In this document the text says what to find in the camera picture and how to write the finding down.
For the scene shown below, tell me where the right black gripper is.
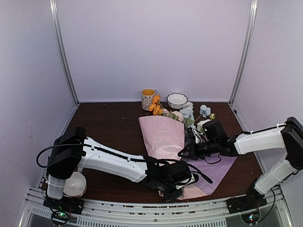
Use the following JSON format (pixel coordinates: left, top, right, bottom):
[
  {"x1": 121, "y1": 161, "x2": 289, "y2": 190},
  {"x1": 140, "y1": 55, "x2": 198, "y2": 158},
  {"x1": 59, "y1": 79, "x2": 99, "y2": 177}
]
[{"x1": 179, "y1": 140, "x2": 219, "y2": 160}]

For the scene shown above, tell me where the pink purple wrapping paper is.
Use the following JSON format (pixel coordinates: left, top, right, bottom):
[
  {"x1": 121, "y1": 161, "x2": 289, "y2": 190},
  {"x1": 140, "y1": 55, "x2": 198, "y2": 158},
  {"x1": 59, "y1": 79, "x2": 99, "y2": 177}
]
[{"x1": 139, "y1": 116, "x2": 236, "y2": 200}]

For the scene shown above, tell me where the light blue fake flower stem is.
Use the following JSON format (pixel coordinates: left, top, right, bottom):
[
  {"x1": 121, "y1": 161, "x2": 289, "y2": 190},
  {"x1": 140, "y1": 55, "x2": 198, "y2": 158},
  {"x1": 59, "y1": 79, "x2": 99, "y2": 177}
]
[{"x1": 179, "y1": 102, "x2": 211, "y2": 129}]

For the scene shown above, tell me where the pink fake flower stem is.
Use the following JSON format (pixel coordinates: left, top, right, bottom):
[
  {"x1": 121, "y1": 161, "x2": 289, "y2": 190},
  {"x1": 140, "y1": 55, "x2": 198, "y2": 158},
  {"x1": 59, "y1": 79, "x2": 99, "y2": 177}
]
[{"x1": 163, "y1": 108, "x2": 184, "y2": 122}]

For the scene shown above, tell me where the orange fake flower stem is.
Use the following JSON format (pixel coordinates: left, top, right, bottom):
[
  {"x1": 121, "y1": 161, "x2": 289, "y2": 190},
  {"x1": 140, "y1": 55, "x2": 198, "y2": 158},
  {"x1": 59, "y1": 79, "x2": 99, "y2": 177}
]
[{"x1": 148, "y1": 95, "x2": 164, "y2": 116}]

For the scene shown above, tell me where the patterned mug with orange inside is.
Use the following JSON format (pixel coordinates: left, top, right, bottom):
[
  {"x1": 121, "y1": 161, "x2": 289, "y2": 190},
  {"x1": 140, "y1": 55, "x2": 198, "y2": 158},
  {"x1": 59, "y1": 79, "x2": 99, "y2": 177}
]
[{"x1": 141, "y1": 88, "x2": 156, "y2": 111}]

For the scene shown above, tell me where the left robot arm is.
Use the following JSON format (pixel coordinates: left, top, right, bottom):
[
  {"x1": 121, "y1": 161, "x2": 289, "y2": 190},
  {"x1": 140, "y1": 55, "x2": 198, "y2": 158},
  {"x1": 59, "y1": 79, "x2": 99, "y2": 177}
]
[{"x1": 38, "y1": 127, "x2": 213, "y2": 210}]

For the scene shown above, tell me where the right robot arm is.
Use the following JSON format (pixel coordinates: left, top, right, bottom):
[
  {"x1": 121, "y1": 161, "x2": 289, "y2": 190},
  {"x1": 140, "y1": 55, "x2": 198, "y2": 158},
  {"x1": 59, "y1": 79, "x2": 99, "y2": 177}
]
[{"x1": 178, "y1": 117, "x2": 303, "y2": 209}]

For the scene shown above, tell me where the white scalloped bowl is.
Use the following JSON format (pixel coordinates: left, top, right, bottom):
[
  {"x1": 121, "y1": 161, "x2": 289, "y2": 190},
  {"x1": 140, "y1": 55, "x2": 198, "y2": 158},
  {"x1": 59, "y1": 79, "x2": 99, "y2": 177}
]
[{"x1": 167, "y1": 93, "x2": 188, "y2": 110}]

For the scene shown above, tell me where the white round cup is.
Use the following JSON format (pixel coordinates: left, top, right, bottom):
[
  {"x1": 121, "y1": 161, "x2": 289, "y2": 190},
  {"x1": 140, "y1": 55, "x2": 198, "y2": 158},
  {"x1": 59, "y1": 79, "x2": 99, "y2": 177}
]
[{"x1": 63, "y1": 172, "x2": 87, "y2": 198}]

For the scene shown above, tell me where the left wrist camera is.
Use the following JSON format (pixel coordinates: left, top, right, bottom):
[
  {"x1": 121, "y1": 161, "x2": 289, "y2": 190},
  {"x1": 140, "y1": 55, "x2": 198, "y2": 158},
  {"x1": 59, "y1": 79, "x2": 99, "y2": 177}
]
[{"x1": 176, "y1": 172, "x2": 199, "y2": 189}]

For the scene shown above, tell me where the aluminium front rail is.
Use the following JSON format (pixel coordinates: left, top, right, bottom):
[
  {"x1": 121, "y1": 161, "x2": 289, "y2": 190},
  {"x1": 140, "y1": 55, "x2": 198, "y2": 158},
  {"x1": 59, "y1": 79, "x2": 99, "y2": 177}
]
[{"x1": 18, "y1": 184, "x2": 292, "y2": 227}]

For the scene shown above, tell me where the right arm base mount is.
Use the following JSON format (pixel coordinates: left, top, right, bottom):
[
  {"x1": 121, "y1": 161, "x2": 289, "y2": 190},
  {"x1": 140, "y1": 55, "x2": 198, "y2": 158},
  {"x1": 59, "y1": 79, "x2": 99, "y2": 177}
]
[{"x1": 226, "y1": 196, "x2": 267, "y2": 225}]

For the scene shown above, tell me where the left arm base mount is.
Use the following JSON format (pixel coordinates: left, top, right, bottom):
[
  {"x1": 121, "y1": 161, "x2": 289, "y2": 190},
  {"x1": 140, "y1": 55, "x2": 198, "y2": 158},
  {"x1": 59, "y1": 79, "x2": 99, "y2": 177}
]
[{"x1": 43, "y1": 196, "x2": 84, "y2": 226}]

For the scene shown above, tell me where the right aluminium frame post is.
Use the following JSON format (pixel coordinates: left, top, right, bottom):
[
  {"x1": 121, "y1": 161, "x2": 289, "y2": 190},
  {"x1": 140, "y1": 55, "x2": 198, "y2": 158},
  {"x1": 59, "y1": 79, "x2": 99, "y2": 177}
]
[{"x1": 229, "y1": 0, "x2": 258, "y2": 106}]

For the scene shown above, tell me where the aluminium frame post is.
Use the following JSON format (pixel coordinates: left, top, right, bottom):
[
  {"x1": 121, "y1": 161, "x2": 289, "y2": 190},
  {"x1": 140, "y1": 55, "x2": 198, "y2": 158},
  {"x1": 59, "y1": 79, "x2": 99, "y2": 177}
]
[
  {"x1": 229, "y1": 0, "x2": 258, "y2": 106},
  {"x1": 49, "y1": 0, "x2": 80, "y2": 105}
]

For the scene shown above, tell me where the left aluminium frame post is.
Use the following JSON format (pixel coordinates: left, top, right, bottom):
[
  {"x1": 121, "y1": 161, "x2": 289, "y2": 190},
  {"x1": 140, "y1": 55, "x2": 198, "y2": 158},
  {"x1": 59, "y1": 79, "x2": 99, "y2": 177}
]
[{"x1": 49, "y1": 0, "x2": 80, "y2": 105}]

